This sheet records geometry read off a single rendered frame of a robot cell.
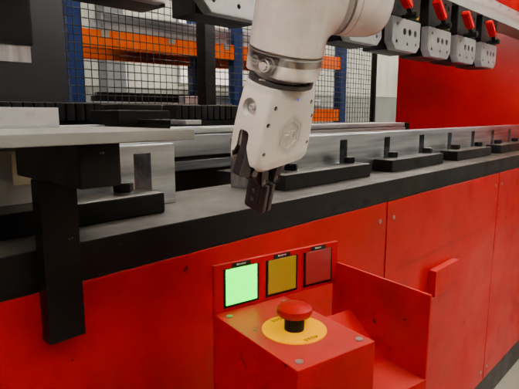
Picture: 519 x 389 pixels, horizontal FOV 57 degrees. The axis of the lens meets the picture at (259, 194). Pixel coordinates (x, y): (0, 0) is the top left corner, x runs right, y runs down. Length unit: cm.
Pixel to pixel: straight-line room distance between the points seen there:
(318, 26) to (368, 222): 57
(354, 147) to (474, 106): 140
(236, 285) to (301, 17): 31
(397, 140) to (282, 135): 81
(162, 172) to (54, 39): 60
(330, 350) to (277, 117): 25
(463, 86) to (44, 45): 188
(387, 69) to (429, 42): 692
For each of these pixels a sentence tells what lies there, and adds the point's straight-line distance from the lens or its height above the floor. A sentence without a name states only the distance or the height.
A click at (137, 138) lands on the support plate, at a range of 44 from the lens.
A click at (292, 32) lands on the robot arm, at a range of 52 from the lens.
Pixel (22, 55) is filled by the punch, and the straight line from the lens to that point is 70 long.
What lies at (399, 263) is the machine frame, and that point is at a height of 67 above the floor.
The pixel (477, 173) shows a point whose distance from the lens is 155.
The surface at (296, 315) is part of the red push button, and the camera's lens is 53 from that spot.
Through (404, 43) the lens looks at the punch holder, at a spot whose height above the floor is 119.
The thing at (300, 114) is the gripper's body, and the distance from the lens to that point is 57.
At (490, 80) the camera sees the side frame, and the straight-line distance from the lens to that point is 249.
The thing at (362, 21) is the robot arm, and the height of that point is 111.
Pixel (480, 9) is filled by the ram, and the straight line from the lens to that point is 183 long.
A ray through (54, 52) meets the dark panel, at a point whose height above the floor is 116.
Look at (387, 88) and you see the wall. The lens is 838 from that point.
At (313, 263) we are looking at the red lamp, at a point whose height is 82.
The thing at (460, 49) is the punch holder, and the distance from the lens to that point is 166.
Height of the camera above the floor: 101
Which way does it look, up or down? 9 degrees down
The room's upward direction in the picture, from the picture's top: straight up
